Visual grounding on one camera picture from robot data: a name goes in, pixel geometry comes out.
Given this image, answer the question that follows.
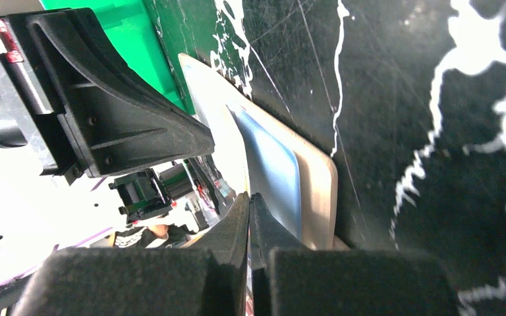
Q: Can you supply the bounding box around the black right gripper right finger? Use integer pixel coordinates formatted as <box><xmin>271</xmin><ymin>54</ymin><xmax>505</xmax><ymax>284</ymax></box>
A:
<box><xmin>249</xmin><ymin>194</ymin><xmax>458</xmax><ymax>315</ymax></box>

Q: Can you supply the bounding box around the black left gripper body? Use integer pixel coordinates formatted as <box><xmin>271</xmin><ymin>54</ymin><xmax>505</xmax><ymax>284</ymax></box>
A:
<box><xmin>0</xmin><ymin>19</ymin><xmax>83</xmax><ymax>186</ymax></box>

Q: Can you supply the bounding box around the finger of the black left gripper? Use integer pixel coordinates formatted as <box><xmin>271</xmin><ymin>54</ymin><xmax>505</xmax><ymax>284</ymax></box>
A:
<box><xmin>3</xmin><ymin>8</ymin><xmax>214</xmax><ymax>177</ymax></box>

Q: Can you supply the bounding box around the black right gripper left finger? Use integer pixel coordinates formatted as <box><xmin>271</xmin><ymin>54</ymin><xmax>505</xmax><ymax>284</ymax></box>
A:
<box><xmin>15</xmin><ymin>193</ymin><xmax>250</xmax><ymax>315</ymax></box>

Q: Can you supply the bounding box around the green plastic bin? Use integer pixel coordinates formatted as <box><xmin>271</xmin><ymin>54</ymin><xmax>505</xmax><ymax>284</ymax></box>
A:
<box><xmin>41</xmin><ymin>0</ymin><xmax>194</xmax><ymax>115</ymax></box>

